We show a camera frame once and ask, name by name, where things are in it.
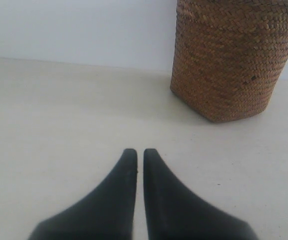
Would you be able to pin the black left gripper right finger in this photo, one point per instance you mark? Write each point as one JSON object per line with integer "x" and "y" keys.
{"x": 174, "y": 212}

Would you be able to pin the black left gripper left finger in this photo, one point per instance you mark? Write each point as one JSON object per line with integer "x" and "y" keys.
{"x": 106, "y": 213}

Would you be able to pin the brown woven wicker basket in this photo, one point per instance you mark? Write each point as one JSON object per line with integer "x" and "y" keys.
{"x": 229, "y": 55}

